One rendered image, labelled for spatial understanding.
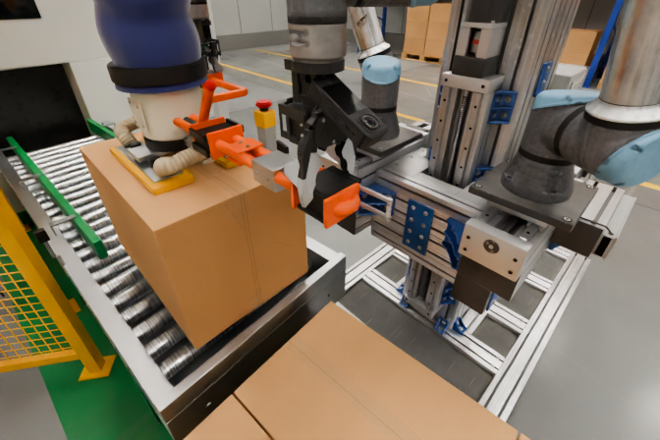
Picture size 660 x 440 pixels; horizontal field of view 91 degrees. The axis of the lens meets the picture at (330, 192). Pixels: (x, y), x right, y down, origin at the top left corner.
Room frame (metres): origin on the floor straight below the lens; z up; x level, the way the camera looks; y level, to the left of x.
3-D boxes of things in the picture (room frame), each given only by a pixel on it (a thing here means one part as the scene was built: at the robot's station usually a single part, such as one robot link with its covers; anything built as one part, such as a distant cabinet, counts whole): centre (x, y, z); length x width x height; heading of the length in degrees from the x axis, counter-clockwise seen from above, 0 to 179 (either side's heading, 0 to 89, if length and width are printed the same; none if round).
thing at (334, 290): (0.65, 0.18, 0.48); 0.70 x 0.03 x 0.15; 139
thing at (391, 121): (1.04, -0.16, 1.09); 0.15 x 0.15 x 0.10
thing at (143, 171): (0.80, 0.50, 1.06); 0.34 x 0.10 x 0.05; 45
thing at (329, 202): (0.44, 0.01, 1.16); 0.08 x 0.07 x 0.05; 45
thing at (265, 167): (0.54, 0.10, 1.16); 0.07 x 0.07 x 0.04; 45
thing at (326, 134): (0.47, 0.02, 1.31); 0.09 x 0.08 x 0.12; 45
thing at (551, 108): (0.68, -0.50, 1.20); 0.13 x 0.12 x 0.14; 9
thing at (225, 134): (0.69, 0.25, 1.16); 0.10 x 0.08 x 0.06; 135
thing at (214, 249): (0.87, 0.43, 0.83); 0.60 x 0.40 x 0.40; 45
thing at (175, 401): (0.65, 0.18, 0.58); 0.70 x 0.03 x 0.06; 139
